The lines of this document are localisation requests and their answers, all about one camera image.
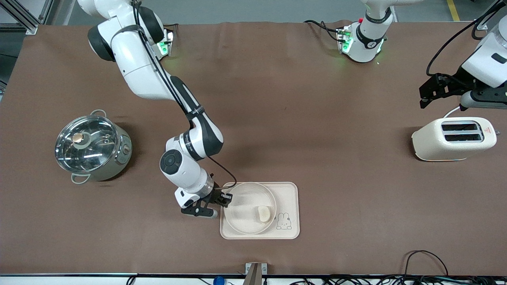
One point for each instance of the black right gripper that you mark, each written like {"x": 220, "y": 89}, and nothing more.
{"x": 217, "y": 194}

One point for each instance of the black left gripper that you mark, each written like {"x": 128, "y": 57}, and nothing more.
{"x": 455, "y": 84}

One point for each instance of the round cream plate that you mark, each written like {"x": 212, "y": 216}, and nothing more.
{"x": 245, "y": 209}

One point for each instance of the small white bun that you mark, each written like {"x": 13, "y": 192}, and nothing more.
{"x": 263, "y": 213}

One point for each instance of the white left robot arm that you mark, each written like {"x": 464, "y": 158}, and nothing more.
{"x": 366, "y": 43}

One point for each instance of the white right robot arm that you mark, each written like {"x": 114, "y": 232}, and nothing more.
{"x": 138, "y": 59}

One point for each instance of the cream rabbit print tray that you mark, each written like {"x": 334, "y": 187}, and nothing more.
{"x": 287, "y": 198}

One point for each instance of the cream two-slot toaster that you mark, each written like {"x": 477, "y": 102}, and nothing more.
{"x": 439, "y": 144}

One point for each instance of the blue round knob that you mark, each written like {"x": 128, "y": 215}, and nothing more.
{"x": 218, "y": 281}

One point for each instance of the steel electric cooking pot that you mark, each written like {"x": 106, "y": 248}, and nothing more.
{"x": 121, "y": 158}

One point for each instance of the brown table mat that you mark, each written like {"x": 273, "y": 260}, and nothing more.
{"x": 317, "y": 118}

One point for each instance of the glass pot lid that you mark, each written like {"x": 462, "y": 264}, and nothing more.
{"x": 89, "y": 146}

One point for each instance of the grey metal bracket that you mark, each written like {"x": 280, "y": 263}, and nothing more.
{"x": 255, "y": 271}

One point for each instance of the aluminium frame profile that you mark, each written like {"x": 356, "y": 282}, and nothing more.
{"x": 489, "y": 18}
{"x": 23, "y": 19}

